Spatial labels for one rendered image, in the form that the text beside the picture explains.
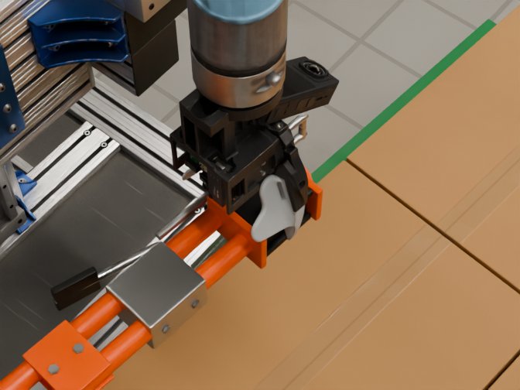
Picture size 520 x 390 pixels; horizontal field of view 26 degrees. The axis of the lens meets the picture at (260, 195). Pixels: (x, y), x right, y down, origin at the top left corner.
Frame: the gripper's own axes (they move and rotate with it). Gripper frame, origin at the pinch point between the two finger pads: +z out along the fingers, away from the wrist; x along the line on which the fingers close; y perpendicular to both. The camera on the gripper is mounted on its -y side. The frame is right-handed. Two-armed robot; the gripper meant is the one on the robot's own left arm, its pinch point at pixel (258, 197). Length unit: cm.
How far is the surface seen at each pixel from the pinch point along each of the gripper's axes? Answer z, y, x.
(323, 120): 107, -75, -54
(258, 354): 54, -6, -6
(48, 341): -1.1, 24.2, -2.1
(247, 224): -2.1, 3.8, 2.3
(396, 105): 107, -89, -45
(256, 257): 1.2, 4.4, 4.0
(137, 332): -0.6, 18.0, 2.6
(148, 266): -1.2, 12.9, -1.3
